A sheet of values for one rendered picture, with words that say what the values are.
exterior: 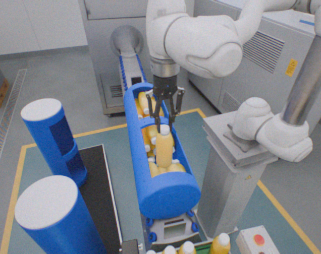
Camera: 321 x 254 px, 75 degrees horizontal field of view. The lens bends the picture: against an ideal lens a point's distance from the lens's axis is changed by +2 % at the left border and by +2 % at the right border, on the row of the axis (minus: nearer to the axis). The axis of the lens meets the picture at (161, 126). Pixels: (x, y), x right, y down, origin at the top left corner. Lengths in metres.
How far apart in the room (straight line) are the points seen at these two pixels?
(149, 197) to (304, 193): 2.07
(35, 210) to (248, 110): 1.14
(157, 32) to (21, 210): 1.00
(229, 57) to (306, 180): 2.52
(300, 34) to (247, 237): 1.69
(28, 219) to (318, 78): 1.32
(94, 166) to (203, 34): 2.14
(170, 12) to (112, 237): 1.76
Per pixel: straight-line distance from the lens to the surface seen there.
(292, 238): 2.40
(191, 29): 0.47
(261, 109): 1.18
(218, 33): 0.44
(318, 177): 2.99
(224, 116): 1.51
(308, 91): 1.00
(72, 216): 1.17
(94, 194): 2.22
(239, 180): 1.43
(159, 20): 0.56
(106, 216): 2.08
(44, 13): 5.63
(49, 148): 1.89
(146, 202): 0.94
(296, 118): 1.07
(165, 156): 0.85
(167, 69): 0.61
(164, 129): 0.78
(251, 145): 1.32
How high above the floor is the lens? 1.96
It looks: 41 degrees down
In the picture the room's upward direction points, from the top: straight up
